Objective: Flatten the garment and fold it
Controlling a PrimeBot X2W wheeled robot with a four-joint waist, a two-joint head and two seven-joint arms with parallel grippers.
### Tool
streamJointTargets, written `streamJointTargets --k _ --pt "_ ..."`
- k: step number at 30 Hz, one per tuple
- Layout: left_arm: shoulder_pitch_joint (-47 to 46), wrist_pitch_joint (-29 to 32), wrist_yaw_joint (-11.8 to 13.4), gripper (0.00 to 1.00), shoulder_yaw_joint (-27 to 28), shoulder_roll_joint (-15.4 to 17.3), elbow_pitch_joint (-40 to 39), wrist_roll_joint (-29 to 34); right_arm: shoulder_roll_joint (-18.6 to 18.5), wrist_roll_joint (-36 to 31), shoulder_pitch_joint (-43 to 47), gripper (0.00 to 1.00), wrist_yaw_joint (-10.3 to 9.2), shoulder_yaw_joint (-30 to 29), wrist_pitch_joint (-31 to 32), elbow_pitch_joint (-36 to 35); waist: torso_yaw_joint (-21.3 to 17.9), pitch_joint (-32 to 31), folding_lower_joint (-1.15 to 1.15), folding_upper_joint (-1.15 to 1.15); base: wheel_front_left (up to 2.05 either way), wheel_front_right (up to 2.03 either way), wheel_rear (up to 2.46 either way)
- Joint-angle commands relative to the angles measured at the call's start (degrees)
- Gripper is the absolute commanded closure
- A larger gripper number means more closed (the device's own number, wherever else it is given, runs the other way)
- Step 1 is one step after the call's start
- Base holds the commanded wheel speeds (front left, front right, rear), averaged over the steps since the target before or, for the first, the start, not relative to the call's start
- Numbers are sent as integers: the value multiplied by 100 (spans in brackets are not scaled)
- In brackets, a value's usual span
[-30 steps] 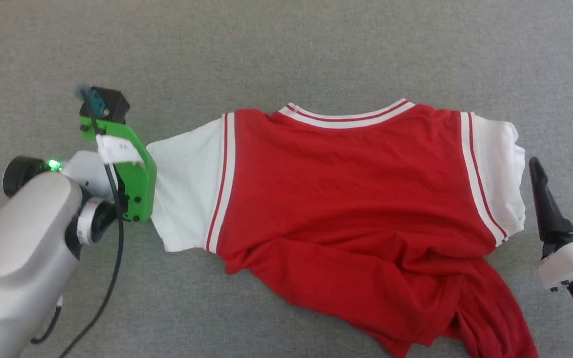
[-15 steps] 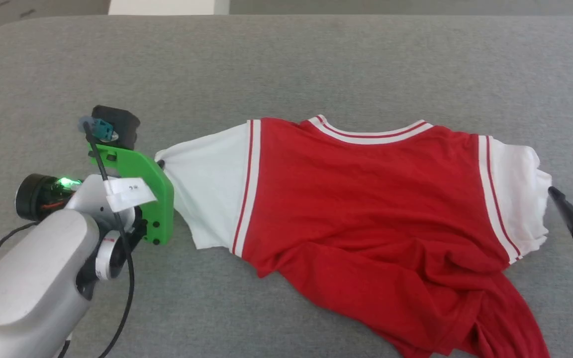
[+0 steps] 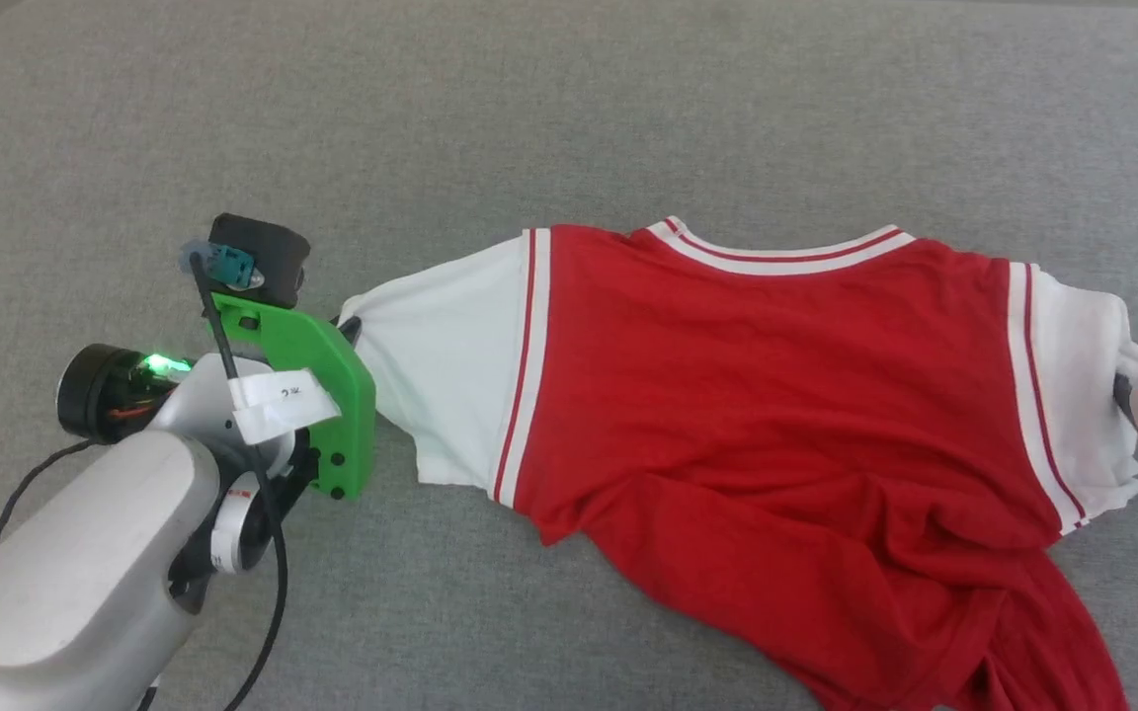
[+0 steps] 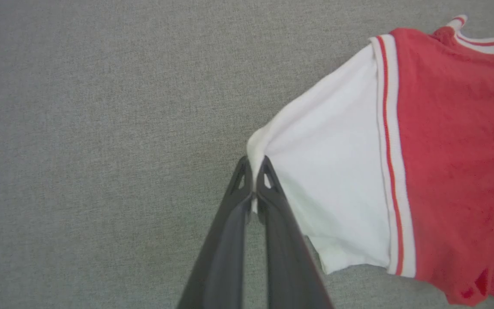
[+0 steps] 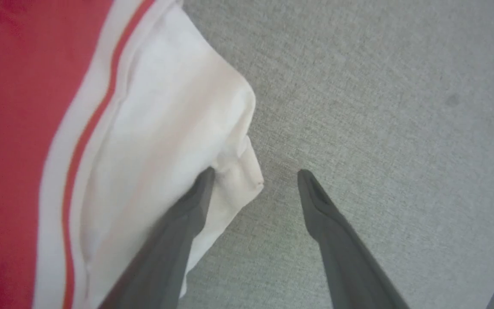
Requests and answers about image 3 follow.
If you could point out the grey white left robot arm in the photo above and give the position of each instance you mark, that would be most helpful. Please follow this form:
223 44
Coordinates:
85 573

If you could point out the red and white jersey shirt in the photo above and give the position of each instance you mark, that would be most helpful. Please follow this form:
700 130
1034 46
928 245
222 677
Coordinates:
747 395

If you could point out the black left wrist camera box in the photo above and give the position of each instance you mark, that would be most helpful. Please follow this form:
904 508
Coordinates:
268 247

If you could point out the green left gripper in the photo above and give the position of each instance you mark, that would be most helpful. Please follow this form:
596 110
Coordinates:
352 434

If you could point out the white tape strip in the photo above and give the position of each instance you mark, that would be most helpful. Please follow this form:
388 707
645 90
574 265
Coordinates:
278 400

